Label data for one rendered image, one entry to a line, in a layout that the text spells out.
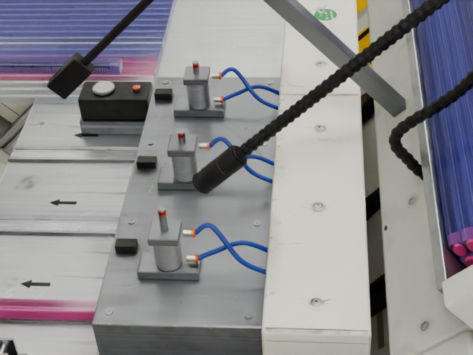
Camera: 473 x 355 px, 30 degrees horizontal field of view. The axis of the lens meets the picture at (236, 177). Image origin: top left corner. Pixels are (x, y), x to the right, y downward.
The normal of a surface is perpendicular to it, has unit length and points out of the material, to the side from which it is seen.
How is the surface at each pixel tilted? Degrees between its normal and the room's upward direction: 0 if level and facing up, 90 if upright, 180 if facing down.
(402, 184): 90
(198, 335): 90
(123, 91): 46
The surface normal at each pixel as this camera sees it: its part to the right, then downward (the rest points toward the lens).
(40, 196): -0.05, -0.76
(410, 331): -0.72, -0.56
